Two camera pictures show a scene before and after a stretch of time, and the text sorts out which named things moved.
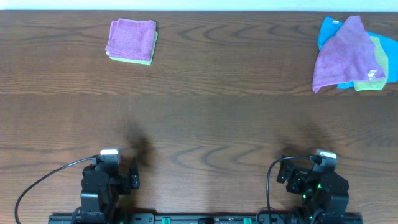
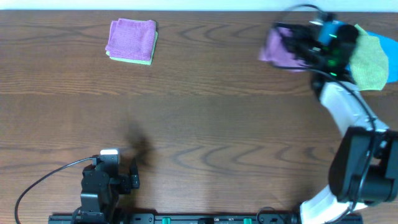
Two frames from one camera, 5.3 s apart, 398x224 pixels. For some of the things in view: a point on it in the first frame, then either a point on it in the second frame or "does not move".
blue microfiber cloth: [330, 26] does not move
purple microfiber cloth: [348, 56] to [275, 49]
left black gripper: [130, 181] does not move
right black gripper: [287, 167] to [297, 32]
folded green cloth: [135, 60] does not move
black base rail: [206, 219] does not move
